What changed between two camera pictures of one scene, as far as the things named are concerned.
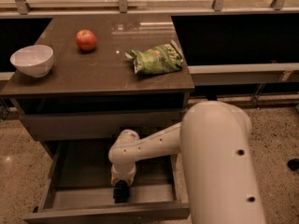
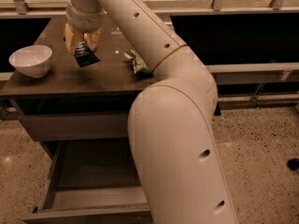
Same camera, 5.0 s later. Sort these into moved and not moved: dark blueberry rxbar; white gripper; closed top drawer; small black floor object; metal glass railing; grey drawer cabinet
Moved: dark blueberry rxbar; white gripper
Not moved: metal glass railing; small black floor object; grey drawer cabinet; closed top drawer
